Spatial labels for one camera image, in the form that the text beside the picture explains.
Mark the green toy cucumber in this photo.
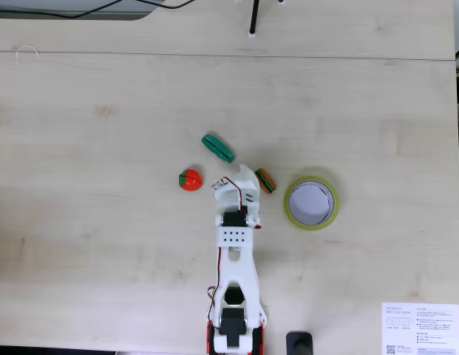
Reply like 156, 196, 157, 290
201, 135, 237, 164

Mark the toy hamburger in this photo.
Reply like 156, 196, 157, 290
254, 167, 279, 195

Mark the red toy strawberry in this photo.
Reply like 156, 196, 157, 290
177, 168, 205, 193

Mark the yellowish packing tape roll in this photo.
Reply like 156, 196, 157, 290
282, 167, 341, 232

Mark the black monitor stand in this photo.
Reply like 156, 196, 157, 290
285, 331, 314, 355

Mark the black tripod leg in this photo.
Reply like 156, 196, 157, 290
248, 0, 262, 39

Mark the white printed paper sheet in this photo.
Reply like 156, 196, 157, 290
381, 302, 458, 355

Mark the white rubber band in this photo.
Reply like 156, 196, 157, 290
15, 44, 40, 66

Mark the black cable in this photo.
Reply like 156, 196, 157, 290
0, 0, 197, 20

